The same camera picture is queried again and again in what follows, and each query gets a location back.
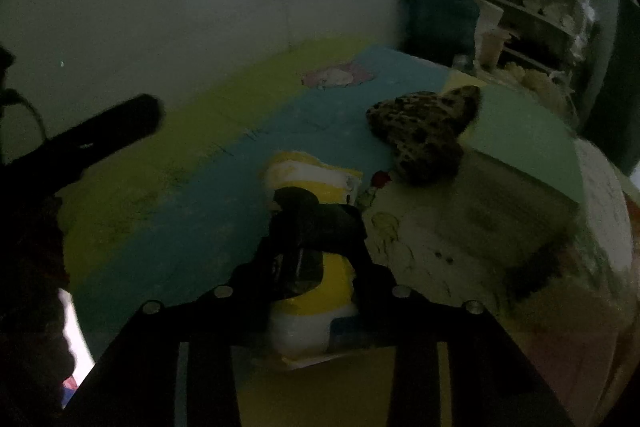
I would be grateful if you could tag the leopard print soft toy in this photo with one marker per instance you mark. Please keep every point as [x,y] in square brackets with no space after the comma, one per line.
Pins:
[420,137]

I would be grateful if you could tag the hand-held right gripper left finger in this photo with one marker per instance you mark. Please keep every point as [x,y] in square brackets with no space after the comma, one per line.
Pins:
[250,302]

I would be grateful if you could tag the yellow and white plush toy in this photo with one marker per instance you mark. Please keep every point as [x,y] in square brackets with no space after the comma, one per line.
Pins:
[330,277]

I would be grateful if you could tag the blue water jug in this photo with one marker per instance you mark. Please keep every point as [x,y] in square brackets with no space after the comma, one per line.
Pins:
[440,22]

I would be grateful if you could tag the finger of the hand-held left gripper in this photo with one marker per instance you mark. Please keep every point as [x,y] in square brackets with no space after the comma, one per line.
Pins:
[135,117]

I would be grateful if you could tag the pale plastic bag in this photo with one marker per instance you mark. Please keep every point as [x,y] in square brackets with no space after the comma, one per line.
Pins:
[535,82]

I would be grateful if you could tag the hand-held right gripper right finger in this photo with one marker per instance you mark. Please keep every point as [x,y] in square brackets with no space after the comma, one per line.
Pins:
[377,312]

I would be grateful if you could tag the colourful patchwork table mat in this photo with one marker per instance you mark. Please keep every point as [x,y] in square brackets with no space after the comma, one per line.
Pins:
[200,207]

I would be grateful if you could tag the dark refrigerator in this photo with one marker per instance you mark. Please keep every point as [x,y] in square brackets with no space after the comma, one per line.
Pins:
[617,107]

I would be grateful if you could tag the white container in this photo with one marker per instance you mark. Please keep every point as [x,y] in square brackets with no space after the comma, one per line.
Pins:
[492,49]

